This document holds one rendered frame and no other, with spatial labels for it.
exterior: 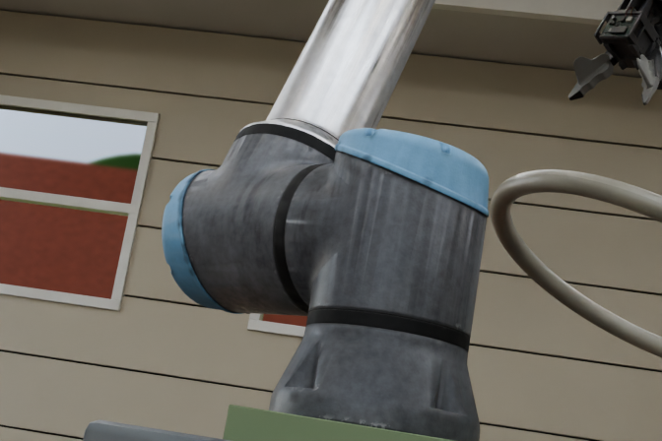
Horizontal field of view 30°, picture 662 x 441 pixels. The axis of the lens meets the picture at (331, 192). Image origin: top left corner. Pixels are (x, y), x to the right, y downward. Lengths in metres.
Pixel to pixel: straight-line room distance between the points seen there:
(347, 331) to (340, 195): 0.13
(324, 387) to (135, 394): 7.45
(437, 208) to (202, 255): 0.26
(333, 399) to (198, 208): 0.29
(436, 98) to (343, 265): 7.56
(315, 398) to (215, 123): 7.76
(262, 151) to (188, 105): 7.64
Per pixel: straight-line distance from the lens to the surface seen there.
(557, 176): 1.60
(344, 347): 1.06
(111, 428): 0.96
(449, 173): 1.09
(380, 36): 1.35
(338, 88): 1.29
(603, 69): 2.08
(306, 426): 1.02
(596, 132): 8.58
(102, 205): 8.77
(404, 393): 1.04
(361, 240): 1.08
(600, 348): 8.23
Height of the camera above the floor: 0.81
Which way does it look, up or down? 14 degrees up
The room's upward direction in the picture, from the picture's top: 9 degrees clockwise
